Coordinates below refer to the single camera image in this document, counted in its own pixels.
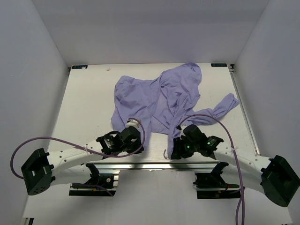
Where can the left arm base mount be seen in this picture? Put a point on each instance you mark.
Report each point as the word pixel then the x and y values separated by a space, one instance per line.
pixel 98 185

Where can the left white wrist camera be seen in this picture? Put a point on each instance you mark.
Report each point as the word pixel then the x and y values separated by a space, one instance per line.
pixel 133 123

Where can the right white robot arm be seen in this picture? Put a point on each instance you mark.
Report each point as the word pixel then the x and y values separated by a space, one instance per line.
pixel 273 177

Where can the right blue table label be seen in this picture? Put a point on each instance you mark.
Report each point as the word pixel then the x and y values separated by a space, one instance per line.
pixel 218 65

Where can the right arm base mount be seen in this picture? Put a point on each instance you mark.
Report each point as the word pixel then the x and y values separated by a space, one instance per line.
pixel 212 186

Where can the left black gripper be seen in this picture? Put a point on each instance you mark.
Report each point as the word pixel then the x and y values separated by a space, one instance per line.
pixel 138 145

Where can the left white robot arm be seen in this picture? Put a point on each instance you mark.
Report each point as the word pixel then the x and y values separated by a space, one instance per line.
pixel 44 169

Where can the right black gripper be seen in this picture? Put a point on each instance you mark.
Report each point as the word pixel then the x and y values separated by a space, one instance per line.
pixel 177 153

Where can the lilac zip jacket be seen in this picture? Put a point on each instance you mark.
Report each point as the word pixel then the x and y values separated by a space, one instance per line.
pixel 161 104

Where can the left blue table label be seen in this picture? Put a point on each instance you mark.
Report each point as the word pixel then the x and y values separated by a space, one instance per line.
pixel 79 67

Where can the blue table label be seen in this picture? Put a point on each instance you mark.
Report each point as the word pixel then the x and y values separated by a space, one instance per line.
pixel 218 65
pixel 79 67

